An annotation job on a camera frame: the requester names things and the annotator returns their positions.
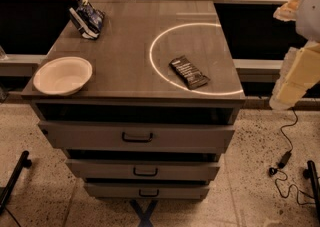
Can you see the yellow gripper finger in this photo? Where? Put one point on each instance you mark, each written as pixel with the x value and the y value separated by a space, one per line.
pixel 299 72
pixel 288 11

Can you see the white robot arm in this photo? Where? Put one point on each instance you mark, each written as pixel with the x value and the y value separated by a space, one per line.
pixel 308 21

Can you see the white paper bowl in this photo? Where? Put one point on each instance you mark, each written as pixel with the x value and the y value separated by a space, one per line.
pixel 63 76

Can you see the black stand leg right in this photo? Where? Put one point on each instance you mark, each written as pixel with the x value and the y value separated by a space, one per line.
pixel 311 173

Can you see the black stand leg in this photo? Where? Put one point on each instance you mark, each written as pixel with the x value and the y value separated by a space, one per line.
pixel 311 173
pixel 5 192

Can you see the grey drawer cabinet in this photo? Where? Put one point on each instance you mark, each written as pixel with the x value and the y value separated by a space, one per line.
pixel 132 81

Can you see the blue chip bag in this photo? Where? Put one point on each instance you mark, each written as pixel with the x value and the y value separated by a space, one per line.
pixel 87 19

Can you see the middle grey drawer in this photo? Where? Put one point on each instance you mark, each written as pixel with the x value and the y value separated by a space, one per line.
pixel 148 170

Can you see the grey drawer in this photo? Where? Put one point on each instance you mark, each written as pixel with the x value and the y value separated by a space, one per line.
pixel 147 191
pixel 148 170
pixel 137 137

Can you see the top grey drawer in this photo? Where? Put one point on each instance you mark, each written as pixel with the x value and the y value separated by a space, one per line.
pixel 137 137

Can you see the bottom grey drawer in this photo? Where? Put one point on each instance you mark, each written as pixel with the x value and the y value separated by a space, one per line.
pixel 147 191

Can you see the black stand leg left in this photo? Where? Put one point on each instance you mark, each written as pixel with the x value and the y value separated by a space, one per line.
pixel 5 192

